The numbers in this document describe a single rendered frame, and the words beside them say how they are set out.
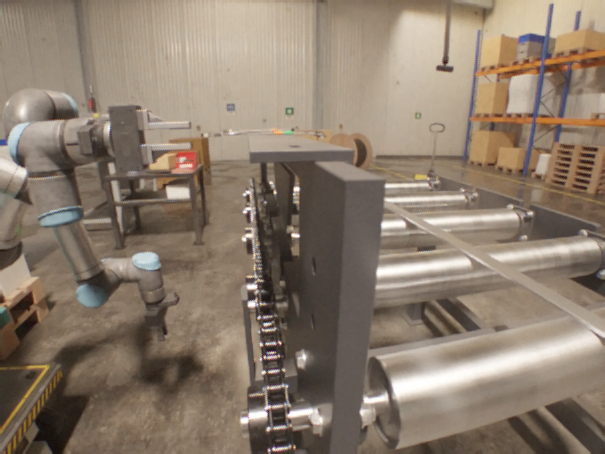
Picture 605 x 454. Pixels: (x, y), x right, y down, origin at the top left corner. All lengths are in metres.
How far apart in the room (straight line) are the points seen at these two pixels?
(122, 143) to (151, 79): 10.71
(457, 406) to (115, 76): 11.71
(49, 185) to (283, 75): 10.51
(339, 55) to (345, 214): 11.40
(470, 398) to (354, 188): 0.32
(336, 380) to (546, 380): 0.33
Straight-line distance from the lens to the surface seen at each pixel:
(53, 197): 0.74
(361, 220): 0.18
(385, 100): 12.01
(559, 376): 0.53
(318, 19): 11.47
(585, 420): 1.36
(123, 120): 0.68
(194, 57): 11.18
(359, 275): 0.20
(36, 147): 0.74
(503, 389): 0.46
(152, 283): 1.16
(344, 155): 0.26
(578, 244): 1.03
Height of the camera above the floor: 1.19
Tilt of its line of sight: 19 degrees down
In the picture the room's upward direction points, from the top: straight up
